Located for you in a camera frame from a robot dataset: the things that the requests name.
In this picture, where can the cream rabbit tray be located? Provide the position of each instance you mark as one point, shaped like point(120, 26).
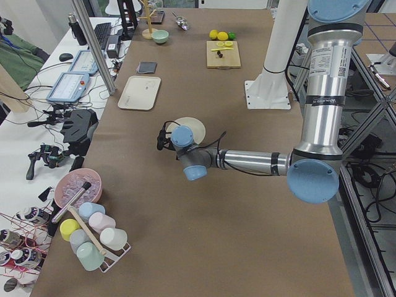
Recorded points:
point(139, 93)

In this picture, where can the black keyboard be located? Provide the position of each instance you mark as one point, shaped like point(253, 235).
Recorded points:
point(102, 33)

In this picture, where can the black tray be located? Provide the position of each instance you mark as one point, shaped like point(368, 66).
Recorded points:
point(156, 17)

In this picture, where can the black computer mouse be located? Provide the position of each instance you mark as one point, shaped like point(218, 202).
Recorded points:
point(65, 57)

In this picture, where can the metal scoop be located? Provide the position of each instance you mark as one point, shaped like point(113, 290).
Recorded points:
point(181, 21)

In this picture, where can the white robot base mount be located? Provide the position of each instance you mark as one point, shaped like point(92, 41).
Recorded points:
point(269, 90)

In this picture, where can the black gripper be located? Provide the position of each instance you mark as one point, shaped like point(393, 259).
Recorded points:
point(169, 144)

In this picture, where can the wooden mug tree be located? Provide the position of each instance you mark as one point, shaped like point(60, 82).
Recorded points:
point(149, 11)

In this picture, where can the round yellow lemon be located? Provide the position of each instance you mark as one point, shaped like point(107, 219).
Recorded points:
point(222, 36)

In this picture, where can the grey cup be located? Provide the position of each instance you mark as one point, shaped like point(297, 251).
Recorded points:
point(77, 238)

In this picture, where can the wooden cutting board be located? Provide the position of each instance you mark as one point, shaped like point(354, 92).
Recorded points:
point(230, 59)

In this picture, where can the white cup rack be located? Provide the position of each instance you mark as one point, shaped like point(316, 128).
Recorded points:
point(112, 257)

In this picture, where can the black water bottle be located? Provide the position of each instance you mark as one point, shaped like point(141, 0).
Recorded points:
point(76, 30)

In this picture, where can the cream round plate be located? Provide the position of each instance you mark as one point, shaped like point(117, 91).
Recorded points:
point(197, 127)

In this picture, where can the yellow plastic knife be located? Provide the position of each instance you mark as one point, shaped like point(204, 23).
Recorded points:
point(222, 49)

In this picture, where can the teach pendant near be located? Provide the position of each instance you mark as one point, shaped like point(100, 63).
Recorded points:
point(69, 87)

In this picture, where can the metal ice scoop handle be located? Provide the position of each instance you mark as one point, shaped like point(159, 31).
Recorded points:
point(86, 185)

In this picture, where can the grey folded cloth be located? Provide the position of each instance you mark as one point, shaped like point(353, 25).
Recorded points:
point(145, 67)

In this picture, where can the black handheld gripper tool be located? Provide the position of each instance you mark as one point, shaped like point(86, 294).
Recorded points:
point(51, 155)

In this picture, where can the yellow cup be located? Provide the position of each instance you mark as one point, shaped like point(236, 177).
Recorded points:
point(67, 227)

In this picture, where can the teach pendant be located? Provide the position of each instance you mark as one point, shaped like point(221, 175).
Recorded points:
point(69, 87)
point(84, 62)

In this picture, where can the blue cup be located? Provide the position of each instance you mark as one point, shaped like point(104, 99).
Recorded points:
point(87, 209)

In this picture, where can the aluminium frame post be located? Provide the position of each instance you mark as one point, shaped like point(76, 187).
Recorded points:
point(86, 25)

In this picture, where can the pink cup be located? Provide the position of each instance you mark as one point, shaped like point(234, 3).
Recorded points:
point(99, 221)

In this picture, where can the pink bowl with ice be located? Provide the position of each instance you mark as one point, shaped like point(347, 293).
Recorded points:
point(69, 185)

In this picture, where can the white cup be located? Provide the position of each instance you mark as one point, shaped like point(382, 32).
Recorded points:
point(114, 238)

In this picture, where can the mint green bowl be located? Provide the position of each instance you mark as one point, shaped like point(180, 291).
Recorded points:
point(160, 36)

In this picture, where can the mint cup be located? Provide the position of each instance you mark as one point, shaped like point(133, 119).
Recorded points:
point(89, 256)

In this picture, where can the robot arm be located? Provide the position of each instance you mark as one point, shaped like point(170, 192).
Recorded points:
point(313, 166)

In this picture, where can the green lime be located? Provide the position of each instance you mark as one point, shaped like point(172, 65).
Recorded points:
point(231, 36)

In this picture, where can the teach pendant far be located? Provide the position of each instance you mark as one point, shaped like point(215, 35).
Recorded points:
point(84, 62)

